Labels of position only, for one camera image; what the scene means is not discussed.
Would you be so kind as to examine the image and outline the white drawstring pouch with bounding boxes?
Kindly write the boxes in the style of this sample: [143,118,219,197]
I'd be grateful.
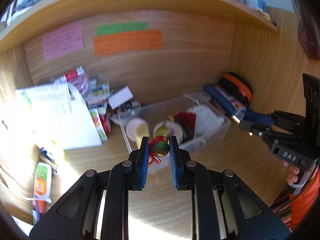
[185,95,224,137]

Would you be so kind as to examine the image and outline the blue patchwork pencil case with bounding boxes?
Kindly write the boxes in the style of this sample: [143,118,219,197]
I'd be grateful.
[204,84,248,117]

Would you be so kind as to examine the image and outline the stack of books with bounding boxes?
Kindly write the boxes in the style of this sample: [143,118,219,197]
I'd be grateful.
[84,76,111,141]

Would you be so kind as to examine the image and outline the white paper sheets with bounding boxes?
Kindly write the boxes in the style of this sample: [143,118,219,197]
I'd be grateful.
[1,82,102,150]

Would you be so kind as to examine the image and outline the orange sticky note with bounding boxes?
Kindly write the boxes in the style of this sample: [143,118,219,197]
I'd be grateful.
[93,29,163,57]

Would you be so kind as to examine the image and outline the pink sticky note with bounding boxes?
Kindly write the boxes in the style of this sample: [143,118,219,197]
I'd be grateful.
[41,21,84,61]

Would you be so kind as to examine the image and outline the red velvet pouch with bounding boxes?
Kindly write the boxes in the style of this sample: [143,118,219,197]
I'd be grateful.
[174,112,196,143]

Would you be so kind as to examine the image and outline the gourd charm with tassel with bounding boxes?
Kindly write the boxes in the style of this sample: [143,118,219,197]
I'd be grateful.
[149,121,171,167]

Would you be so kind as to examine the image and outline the green sticky note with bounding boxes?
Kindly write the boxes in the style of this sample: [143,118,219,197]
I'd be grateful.
[97,22,148,36]

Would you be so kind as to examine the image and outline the bowl of small trinkets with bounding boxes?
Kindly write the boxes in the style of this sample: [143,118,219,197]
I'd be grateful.
[106,100,140,126]

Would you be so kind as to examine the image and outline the small grey green box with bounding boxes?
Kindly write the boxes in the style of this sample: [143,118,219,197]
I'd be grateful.
[231,109,247,124]

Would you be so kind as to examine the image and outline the wooden shelf board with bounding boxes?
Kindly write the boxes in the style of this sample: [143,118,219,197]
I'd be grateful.
[1,0,278,51]

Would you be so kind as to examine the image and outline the small white cardboard box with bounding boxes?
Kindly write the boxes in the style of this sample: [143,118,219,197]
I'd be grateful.
[108,86,133,110]

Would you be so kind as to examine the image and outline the yellow cylindrical bottle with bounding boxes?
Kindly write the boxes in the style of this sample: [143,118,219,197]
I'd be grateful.
[135,123,150,148]

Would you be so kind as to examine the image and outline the orange juice pouch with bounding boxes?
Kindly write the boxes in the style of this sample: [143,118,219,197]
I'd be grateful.
[34,162,52,198]

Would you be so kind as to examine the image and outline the round cream jar purple label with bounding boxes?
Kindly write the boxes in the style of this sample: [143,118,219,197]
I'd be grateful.
[153,121,183,144]

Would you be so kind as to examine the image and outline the clear plastic storage bin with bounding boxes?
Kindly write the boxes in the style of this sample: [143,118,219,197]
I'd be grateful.
[108,92,231,153]

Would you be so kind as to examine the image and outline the person's right hand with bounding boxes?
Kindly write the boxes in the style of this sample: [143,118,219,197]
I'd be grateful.
[281,160,300,184]

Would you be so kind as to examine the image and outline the black orange zip case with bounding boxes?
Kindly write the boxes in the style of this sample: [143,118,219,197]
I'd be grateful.
[218,72,253,107]

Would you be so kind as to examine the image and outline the bag with pink cord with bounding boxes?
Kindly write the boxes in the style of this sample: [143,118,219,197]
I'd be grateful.
[59,66,88,95]

